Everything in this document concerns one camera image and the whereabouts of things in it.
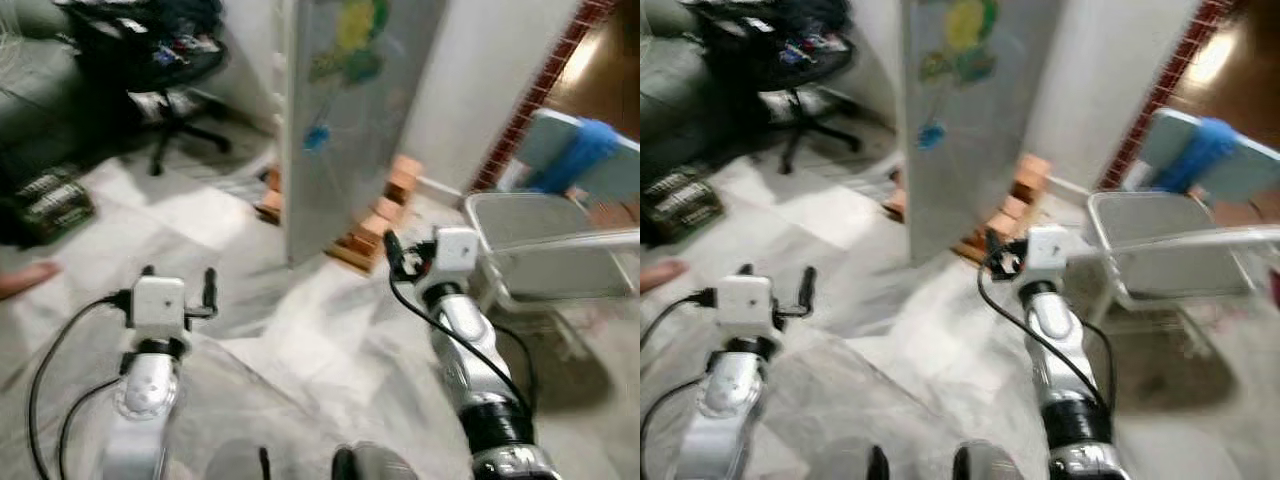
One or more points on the blue cloth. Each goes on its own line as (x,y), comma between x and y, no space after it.
(1195,155)
(580,155)

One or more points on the dark green sofa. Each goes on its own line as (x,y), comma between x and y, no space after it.
(50,100)
(680,100)

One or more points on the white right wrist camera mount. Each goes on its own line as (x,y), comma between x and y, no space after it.
(456,255)
(1048,252)

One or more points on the grey flat board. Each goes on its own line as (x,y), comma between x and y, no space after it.
(1260,165)
(545,135)

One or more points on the yellow green fridge sticker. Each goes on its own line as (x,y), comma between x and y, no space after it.
(965,35)
(355,35)

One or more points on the black office chair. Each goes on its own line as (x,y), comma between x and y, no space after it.
(800,55)
(165,55)

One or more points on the orange brick stack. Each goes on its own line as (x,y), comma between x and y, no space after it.
(270,195)
(897,195)
(1020,200)
(385,220)

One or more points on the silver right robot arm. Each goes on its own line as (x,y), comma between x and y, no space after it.
(465,340)
(1060,350)

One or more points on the person's bare foot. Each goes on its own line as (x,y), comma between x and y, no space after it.
(660,276)
(28,280)

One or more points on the blue fridge sticker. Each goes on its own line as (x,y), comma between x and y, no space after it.
(934,136)
(316,138)

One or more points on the black green crate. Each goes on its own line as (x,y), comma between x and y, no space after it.
(685,203)
(55,205)

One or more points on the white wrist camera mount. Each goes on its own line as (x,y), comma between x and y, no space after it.
(745,303)
(158,303)
(456,255)
(1048,252)

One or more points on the robot left leg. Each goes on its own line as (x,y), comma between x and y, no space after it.
(845,463)
(238,463)

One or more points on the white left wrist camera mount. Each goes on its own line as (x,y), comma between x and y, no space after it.
(158,303)
(745,303)

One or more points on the brown wooden door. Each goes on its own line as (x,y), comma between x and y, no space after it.
(605,70)
(1235,70)

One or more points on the robot leg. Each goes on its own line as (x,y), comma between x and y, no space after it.
(375,465)
(990,465)
(238,463)
(845,463)

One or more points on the grey fridge door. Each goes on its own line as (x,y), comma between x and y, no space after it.
(360,150)
(990,150)

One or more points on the robot right leg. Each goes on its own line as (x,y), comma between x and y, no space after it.
(990,465)
(375,465)

